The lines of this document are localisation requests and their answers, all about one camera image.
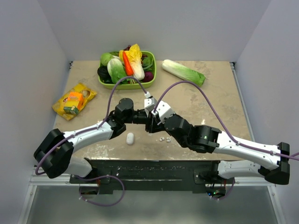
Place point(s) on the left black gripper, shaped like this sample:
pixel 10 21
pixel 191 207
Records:
pixel 145 115

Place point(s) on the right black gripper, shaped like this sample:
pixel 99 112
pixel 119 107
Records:
pixel 156 124

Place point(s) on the white earbud charging case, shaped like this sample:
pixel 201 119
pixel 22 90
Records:
pixel 130 139

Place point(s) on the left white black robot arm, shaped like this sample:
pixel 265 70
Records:
pixel 55 153

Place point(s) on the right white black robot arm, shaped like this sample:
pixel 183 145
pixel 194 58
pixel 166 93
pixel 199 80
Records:
pixel 268 161

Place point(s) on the purple beet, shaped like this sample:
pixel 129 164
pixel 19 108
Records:
pixel 148 76

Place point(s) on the orange toy carrot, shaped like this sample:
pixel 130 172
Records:
pixel 128 69

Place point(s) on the green plastic vegetable tray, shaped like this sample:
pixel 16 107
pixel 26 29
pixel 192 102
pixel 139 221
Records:
pixel 108 84

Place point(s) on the green white bok choy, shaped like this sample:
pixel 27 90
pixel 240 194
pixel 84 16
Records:
pixel 116 70

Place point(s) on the napa cabbage on table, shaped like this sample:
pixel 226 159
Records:
pixel 183 72

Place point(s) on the dark green spinach leaves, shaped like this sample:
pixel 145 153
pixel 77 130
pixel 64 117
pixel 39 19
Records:
pixel 147 63

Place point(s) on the dark black vegetable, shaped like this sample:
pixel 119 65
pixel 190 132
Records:
pixel 103 73

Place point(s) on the yellow leaf cabbage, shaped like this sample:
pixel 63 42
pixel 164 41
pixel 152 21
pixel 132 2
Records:
pixel 134 55

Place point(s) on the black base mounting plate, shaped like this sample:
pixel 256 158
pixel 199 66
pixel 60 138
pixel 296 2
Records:
pixel 195 176

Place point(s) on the orange green small box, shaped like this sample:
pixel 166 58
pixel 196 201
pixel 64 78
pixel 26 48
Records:
pixel 73 103

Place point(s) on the round green vegetable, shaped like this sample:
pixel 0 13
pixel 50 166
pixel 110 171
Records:
pixel 105 58

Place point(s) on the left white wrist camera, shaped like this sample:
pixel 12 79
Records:
pixel 149 103

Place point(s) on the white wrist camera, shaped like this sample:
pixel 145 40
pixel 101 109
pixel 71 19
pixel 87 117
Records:
pixel 163 112
pixel 149 103

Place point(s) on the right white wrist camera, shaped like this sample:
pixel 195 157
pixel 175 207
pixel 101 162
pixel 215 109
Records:
pixel 163 112

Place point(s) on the aluminium front rail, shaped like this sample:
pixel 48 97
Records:
pixel 63 180

